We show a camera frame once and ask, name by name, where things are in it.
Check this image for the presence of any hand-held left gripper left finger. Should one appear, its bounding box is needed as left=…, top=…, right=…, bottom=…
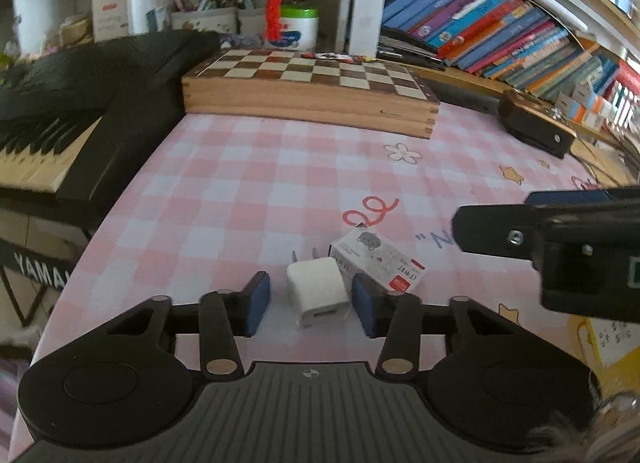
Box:
left=107, top=270, right=273, bottom=377

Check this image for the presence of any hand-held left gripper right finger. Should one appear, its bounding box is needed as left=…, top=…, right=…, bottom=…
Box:
left=351, top=275, right=501, bottom=378

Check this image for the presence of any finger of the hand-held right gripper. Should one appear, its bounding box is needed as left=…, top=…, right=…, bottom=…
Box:
left=524, top=186, right=640, bottom=205
left=451, top=201, right=640, bottom=262

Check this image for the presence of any white charger plug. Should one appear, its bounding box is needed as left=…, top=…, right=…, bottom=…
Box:
left=286, top=248, right=349, bottom=329

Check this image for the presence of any small white cat-print box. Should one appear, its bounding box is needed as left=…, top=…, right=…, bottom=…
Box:
left=329, top=228, right=427, bottom=294

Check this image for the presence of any pink checkered cloth desktop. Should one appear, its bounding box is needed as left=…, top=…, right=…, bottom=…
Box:
left=30, top=103, right=640, bottom=379

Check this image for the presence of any dark brown case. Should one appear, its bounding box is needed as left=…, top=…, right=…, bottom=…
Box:
left=498, top=89, right=577, bottom=160

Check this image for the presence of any grey furry sleeve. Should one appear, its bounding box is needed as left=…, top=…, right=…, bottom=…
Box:
left=525, top=388, right=640, bottom=463

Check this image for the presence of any row of colourful books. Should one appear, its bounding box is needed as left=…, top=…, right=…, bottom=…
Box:
left=382, top=0, right=621, bottom=104

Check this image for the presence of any wooden chessboard box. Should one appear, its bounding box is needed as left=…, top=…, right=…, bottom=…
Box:
left=181, top=48, right=441, bottom=140

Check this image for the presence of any black keyboard stand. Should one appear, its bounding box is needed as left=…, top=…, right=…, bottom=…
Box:
left=0, top=203, right=91, bottom=329

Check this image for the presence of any wooden bookshelf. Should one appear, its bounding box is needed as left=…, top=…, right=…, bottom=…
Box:
left=345, top=0, right=640, bottom=144

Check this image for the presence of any black electronic keyboard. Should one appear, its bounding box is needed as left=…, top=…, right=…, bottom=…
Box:
left=0, top=30, right=223, bottom=214

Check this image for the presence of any white jar with green lid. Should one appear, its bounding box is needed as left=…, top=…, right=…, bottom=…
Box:
left=279, top=5, right=319, bottom=50

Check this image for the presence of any pen holder with pens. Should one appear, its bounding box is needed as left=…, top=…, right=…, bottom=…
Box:
left=170, top=0, right=266, bottom=36

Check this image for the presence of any white box with red label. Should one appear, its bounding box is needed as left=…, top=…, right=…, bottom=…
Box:
left=91, top=0, right=128, bottom=41

